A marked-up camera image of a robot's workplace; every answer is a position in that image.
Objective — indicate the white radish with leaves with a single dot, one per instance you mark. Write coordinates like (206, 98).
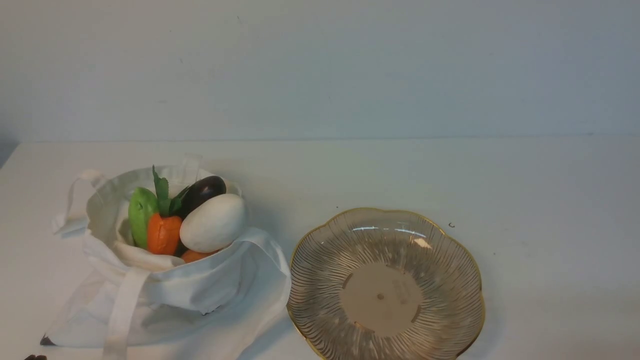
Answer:
(215, 224)

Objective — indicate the orange vegetable in bag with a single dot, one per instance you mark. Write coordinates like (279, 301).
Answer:
(192, 256)

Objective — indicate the white cloth tote bag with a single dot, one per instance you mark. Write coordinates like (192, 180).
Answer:
(135, 297)

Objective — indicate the gold rimmed glass plate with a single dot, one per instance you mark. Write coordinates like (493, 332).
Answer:
(381, 284)

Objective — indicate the dark purple eggplant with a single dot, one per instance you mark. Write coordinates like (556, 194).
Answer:
(200, 192)

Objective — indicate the orange carrot with leaves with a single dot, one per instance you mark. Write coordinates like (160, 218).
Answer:
(164, 225)

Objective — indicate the green cucumber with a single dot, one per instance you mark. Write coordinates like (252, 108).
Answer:
(143, 205)

